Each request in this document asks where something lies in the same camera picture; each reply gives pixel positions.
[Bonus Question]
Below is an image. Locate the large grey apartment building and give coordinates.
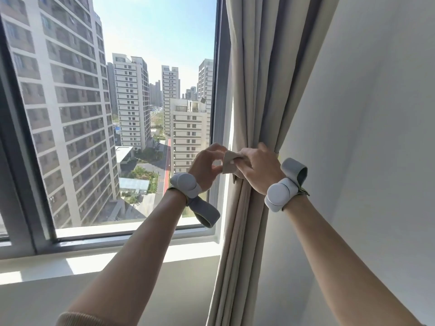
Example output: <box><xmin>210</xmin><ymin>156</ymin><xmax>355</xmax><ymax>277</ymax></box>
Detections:
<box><xmin>0</xmin><ymin>0</ymin><xmax>120</xmax><ymax>230</ymax></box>

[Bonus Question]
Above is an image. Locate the beige curtain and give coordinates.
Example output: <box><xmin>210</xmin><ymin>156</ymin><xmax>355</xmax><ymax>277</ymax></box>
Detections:
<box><xmin>205</xmin><ymin>0</ymin><xmax>342</xmax><ymax>326</ymax></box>

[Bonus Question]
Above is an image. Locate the tan sweater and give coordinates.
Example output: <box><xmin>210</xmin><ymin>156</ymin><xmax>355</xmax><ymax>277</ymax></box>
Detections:
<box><xmin>56</xmin><ymin>311</ymin><xmax>136</xmax><ymax>326</ymax></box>

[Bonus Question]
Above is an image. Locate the person's right hand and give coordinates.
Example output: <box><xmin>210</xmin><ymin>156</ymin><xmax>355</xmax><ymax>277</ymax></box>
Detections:
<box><xmin>237</xmin><ymin>142</ymin><xmax>287</xmax><ymax>197</ymax></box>

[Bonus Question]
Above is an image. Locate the white grey wrist tracker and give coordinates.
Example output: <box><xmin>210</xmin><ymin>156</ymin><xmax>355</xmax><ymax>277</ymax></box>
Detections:
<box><xmin>263</xmin><ymin>157</ymin><xmax>310</xmax><ymax>213</ymax></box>
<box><xmin>166</xmin><ymin>172</ymin><xmax>222</xmax><ymax>229</ymax></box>

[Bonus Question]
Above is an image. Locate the person's right forearm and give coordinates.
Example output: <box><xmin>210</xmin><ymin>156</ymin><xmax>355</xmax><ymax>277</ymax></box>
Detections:
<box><xmin>282</xmin><ymin>194</ymin><xmax>424</xmax><ymax>326</ymax></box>

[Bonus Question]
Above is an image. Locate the slim white tower building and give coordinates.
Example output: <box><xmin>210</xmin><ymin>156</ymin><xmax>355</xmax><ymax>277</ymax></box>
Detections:
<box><xmin>161</xmin><ymin>65</ymin><xmax>181</xmax><ymax>136</ymax></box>

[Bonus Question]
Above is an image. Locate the beige curtain strap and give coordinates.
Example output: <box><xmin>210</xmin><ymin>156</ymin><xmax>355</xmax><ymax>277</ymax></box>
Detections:
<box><xmin>221</xmin><ymin>149</ymin><xmax>253</xmax><ymax>184</ymax></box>

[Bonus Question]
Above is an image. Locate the person's left hand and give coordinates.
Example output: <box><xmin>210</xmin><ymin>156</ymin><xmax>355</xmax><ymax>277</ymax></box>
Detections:
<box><xmin>188</xmin><ymin>143</ymin><xmax>228</xmax><ymax>193</ymax></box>

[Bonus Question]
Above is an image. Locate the white window sill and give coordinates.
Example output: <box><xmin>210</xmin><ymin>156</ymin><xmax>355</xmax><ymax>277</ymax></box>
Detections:
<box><xmin>0</xmin><ymin>240</ymin><xmax>222</xmax><ymax>286</ymax></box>

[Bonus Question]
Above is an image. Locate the person's left forearm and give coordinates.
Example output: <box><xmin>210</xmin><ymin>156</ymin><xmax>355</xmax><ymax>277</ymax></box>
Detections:
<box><xmin>66</xmin><ymin>188</ymin><xmax>189</xmax><ymax>326</ymax></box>

